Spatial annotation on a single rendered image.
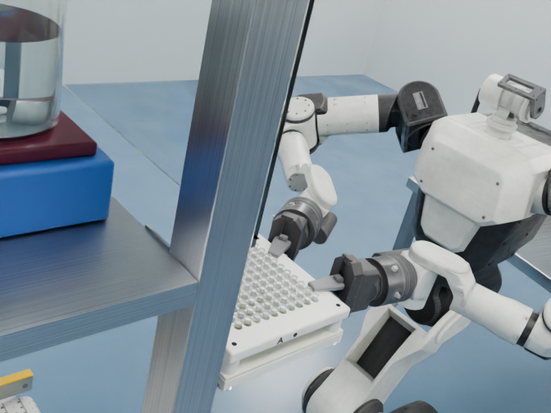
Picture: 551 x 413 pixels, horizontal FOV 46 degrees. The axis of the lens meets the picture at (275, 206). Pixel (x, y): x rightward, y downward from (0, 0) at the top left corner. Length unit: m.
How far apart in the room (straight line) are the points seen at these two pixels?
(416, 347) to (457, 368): 1.39
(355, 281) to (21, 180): 0.61
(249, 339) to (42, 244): 0.37
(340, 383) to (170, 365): 0.84
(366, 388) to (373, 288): 0.44
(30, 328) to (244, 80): 0.28
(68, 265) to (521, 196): 0.94
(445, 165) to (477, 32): 4.70
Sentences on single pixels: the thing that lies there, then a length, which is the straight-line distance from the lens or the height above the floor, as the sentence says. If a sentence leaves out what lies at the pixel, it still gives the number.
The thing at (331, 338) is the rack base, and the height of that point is 1.01.
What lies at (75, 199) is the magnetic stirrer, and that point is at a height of 1.31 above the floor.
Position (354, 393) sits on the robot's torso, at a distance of 1.54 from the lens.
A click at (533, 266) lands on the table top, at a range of 1.88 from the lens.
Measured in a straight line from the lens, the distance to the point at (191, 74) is 0.74.
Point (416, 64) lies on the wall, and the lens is 6.42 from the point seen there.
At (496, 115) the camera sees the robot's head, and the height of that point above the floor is 1.31.
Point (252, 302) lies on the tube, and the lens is 1.00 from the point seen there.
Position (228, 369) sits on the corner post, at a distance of 0.95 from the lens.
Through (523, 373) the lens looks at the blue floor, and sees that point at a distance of 3.07.
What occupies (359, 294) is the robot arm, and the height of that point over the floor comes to 1.05.
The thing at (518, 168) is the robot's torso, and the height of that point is 1.25.
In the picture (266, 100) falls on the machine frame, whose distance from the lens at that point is 0.60.
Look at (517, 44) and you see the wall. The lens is 5.89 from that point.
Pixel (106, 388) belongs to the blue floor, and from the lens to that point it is 2.36.
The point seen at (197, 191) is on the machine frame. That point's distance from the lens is 0.64.
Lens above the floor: 1.66
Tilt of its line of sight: 27 degrees down
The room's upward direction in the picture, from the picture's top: 14 degrees clockwise
